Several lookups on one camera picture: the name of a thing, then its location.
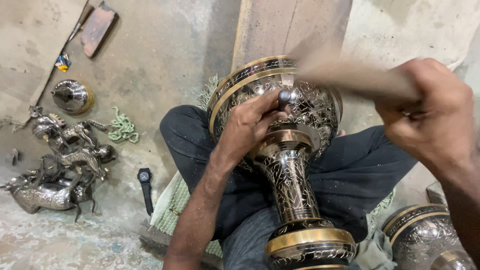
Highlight person's left hand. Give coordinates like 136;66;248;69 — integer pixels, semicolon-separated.
215;88;292;166

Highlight person's right hand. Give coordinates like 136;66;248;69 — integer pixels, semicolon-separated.
374;58;480;170

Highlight wooden mallet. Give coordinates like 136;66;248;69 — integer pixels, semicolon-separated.
295;55;421;110

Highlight dark metal engraving chisel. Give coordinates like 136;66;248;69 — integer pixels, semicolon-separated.
277;89;297;113

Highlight person's black trousers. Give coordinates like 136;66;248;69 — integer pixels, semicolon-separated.
159;104;419;244

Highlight small grey block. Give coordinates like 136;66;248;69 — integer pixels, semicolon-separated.
425;181;448;206

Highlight large engraved brass vase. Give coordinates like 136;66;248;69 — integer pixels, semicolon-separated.
206;55;358;270

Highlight grey cloth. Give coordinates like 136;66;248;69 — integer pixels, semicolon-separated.
354;228;398;270

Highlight wooden board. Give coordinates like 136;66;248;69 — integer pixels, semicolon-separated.
231;0;354;73

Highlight green woven mat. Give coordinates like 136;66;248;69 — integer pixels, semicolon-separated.
149;74;397;259

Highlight black wrist watch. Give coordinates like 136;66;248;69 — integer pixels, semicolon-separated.
136;167;155;217

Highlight engraved metal horse figurine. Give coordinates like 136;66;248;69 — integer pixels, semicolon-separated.
40;144;117;181
0;168;103;226
28;106;112;151

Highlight reddish brick slab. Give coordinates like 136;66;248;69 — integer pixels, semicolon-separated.
79;1;120;59

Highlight engraved metal lid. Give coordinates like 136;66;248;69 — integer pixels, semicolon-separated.
51;79;95;115

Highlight metal hand tool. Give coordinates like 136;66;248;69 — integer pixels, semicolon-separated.
67;4;95;43

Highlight small colourful wrapper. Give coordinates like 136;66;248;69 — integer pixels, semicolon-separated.
55;52;72;73

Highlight beige floor sheet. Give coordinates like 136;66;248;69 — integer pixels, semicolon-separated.
0;0;89;126

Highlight green rope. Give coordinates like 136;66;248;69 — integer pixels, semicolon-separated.
107;106;140;145

